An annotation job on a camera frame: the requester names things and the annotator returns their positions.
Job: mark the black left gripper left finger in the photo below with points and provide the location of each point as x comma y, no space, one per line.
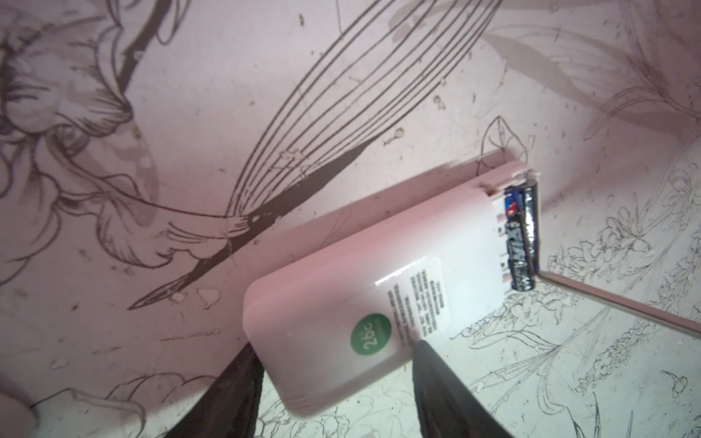
229,408

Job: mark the small metal screwdriver tool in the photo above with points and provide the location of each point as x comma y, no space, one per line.
641,310

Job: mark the black AAA battery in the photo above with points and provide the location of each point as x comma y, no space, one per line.
521,205

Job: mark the white remote control green sticker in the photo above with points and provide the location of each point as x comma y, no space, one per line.
338,320

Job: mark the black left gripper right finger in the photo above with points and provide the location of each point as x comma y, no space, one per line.
445,407

